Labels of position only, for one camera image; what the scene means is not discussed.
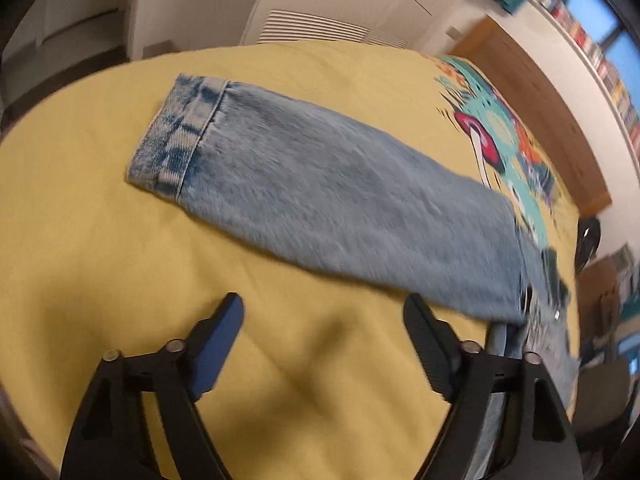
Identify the yellow printed bedspread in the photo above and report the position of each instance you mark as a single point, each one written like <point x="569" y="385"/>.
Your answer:
<point x="90" y="220"/>

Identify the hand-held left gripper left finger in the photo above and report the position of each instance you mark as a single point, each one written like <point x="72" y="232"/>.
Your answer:
<point x="216" y="345"/>

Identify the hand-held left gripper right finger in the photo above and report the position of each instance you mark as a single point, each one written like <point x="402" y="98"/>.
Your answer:
<point x="431" y="347"/>

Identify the grey chair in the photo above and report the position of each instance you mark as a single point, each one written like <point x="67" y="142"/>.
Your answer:
<point x="600" y="395"/>

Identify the row of books on shelf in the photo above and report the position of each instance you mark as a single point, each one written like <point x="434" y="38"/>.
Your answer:
<point x="600" y="60"/>

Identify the wooden desk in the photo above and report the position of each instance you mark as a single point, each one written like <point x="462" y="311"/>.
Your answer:
<point x="600" y="285"/>

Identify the wooden headboard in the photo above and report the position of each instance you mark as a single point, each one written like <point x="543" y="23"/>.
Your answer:
<point x="540" y="95"/>

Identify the black backpack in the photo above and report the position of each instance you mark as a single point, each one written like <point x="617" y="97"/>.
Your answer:
<point x="587" y="242"/>

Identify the blue denim jeans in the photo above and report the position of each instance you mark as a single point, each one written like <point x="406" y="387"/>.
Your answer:
<point x="340" y="195"/>

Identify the white vent grille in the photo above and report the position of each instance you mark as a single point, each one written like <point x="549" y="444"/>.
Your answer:
<point x="320" y="27"/>

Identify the window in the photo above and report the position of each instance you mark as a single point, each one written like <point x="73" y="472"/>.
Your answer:
<point x="595" y="5"/>

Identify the white wardrobe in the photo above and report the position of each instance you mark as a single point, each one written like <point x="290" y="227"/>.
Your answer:
<point x="210" y="0"/>

